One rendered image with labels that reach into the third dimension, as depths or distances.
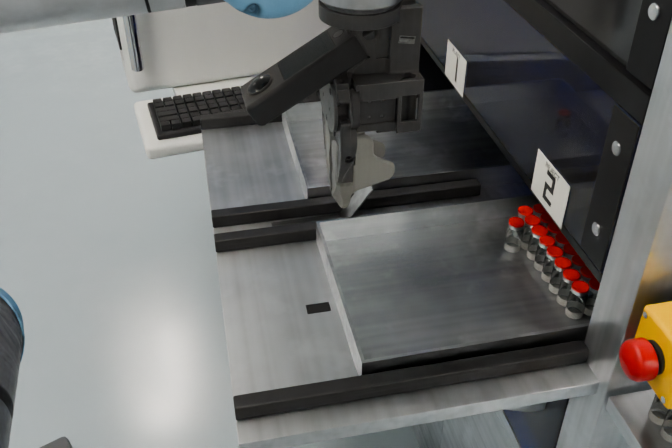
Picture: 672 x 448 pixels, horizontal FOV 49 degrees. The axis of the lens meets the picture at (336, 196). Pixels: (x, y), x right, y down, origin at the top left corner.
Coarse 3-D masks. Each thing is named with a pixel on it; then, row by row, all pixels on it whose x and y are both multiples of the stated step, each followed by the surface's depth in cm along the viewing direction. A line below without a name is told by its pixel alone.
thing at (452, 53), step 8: (448, 40) 118; (448, 48) 118; (448, 56) 119; (456, 56) 115; (448, 64) 119; (464, 64) 112; (448, 72) 120; (464, 72) 112; (456, 80) 116; (464, 80) 113; (456, 88) 117
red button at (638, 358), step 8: (624, 344) 70; (632, 344) 69; (640, 344) 69; (648, 344) 69; (624, 352) 70; (632, 352) 69; (640, 352) 68; (648, 352) 68; (624, 360) 70; (632, 360) 69; (640, 360) 68; (648, 360) 68; (656, 360) 68; (624, 368) 70; (632, 368) 69; (640, 368) 68; (648, 368) 68; (656, 368) 68; (632, 376) 69; (640, 376) 69; (648, 376) 69
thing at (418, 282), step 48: (336, 240) 103; (384, 240) 103; (432, 240) 103; (480, 240) 103; (336, 288) 91; (384, 288) 95; (432, 288) 95; (480, 288) 95; (528, 288) 95; (384, 336) 88; (432, 336) 88; (480, 336) 88; (528, 336) 84; (576, 336) 86
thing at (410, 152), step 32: (448, 96) 134; (288, 128) 122; (320, 128) 129; (448, 128) 129; (480, 128) 129; (320, 160) 120; (416, 160) 120; (448, 160) 120; (480, 160) 120; (320, 192) 109
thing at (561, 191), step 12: (540, 156) 90; (540, 168) 91; (552, 168) 88; (540, 180) 91; (564, 180) 85; (540, 192) 92; (564, 192) 85; (552, 204) 89; (564, 204) 86; (552, 216) 89
